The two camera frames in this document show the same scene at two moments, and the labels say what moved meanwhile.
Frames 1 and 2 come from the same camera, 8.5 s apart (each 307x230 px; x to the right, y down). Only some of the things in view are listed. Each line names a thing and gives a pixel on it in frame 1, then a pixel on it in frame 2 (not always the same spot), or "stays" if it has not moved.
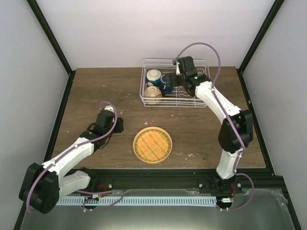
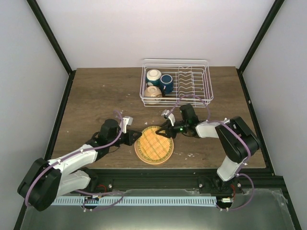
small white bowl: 152,91 stays
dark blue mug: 167,89 stays
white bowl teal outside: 154,76 stays
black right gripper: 173,82 to 168,129
